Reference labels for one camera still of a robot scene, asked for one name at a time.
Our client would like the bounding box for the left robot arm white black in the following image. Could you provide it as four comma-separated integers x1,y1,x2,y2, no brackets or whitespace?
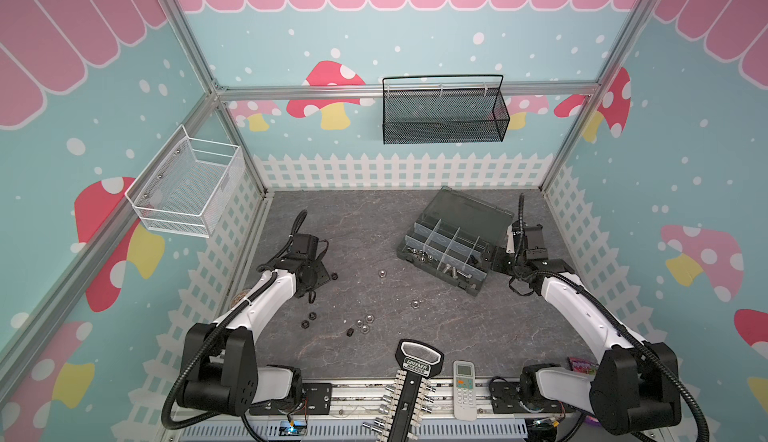
160,210,334,431

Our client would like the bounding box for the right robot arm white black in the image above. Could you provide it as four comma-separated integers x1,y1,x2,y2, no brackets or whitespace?
501,212,711,441

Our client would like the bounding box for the grey compartment organizer box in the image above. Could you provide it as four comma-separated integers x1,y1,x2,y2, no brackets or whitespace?
396,187,514,296

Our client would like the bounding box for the purple Fox's candy bag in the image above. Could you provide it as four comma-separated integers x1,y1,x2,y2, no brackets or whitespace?
567,357,599,375

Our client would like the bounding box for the white remote control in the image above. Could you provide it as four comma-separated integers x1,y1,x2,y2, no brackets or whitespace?
452,360,477,422

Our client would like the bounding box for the black tool with sockets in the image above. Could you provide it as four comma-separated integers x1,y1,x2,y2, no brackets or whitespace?
362,338,444,442

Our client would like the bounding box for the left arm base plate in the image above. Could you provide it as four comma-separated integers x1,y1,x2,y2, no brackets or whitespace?
251,383,333,417

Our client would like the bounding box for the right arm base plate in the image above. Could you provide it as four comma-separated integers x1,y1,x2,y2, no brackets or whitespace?
487,377,531,415

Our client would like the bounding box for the white wire wall basket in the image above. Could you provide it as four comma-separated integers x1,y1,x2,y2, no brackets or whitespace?
125,126,245,238

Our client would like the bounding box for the black mesh wall basket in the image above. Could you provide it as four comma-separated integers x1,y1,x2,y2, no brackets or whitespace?
381,74,511,145

